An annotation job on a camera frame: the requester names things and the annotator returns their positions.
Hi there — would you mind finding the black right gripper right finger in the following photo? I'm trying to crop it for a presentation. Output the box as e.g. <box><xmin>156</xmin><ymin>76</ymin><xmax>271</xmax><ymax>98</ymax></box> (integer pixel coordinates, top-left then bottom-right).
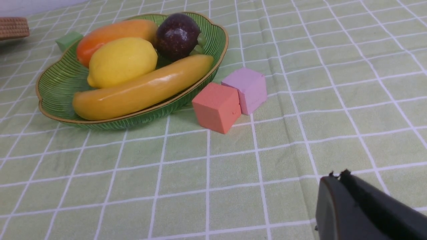
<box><xmin>340</xmin><ymin>170</ymin><xmax>426</xmax><ymax>240</ymax></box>

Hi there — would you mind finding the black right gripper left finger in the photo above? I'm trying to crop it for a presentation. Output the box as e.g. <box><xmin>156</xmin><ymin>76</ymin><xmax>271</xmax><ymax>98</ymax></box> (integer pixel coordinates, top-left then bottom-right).
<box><xmin>315</xmin><ymin>173</ymin><xmax>390</xmax><ymax>240</ymax></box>

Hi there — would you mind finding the dark purple passion fruit toy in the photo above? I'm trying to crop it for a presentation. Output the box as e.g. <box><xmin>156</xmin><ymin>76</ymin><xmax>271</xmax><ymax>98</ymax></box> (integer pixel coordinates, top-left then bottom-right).
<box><xmin>156</xmin><ymin>13</ymin><xmax>207</xmax><ymax>62</ymax></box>

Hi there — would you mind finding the yellow banana toy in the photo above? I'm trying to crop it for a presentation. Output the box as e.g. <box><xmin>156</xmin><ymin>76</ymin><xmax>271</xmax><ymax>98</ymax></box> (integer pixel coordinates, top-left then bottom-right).
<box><xmin>72</xmin><ymin>54</ymin><xmax>214</xmax><ymax>121</ymax></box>

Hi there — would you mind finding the orange mango toy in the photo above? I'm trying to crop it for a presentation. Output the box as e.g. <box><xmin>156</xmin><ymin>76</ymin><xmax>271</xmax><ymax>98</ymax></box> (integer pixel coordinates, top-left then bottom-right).
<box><xmin>76</xmin><ymin>19</ymin><xmax>158</xmax><ymax>67</ymax></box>

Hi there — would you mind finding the yellow lemon toy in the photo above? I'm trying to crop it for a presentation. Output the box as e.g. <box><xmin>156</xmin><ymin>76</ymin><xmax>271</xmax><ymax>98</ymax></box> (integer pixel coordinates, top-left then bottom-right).
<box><xmin>87</xmin><ymin>37</ymin><xmax>158</xmax><ymax>88</ymax></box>

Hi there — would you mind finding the green checkered tablecloth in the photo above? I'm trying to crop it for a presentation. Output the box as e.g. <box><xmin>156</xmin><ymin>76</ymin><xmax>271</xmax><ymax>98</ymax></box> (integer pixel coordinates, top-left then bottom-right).
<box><xmin>1</xmin><ymin>0</ymin><xmax>426</xmax><ymax>240</ymax></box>

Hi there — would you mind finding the pink foam cube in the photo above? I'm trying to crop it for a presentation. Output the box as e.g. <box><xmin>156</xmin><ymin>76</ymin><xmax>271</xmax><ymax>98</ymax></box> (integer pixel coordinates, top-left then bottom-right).
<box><xmin>221</xmin><ymin>67</ymin><xmax>267</xmax><ymax>115</ymax></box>

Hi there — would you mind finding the red foam cube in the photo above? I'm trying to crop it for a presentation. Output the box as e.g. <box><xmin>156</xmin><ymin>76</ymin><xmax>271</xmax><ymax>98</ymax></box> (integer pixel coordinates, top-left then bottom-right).
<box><xmin>192</xmin><ymin>82</ymin><xmax>242</xmax><ymax>134</ymax></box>

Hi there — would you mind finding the green glass leaf plate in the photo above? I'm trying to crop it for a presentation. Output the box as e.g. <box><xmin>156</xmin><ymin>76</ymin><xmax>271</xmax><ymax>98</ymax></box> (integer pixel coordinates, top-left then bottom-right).
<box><xmin>35</xmin><ymin>12</ymin><xmax>229</xmax><ymax>130</ymax></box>

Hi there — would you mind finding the green foam cube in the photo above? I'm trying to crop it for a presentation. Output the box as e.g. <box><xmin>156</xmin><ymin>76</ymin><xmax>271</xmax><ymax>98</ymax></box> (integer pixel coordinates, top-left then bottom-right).
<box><xmin>55</xmin><ymin>31</ymin><xmax>83</xmax><ymax>53</ymax></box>

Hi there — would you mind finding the woven wicker basket green lining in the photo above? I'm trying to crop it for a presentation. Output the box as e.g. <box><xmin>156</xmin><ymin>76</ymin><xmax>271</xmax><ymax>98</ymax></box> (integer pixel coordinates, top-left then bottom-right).
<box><xmin>0</xmin><ymin>17</ymin><xmax>30</xmax><ymax>41</ymax></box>

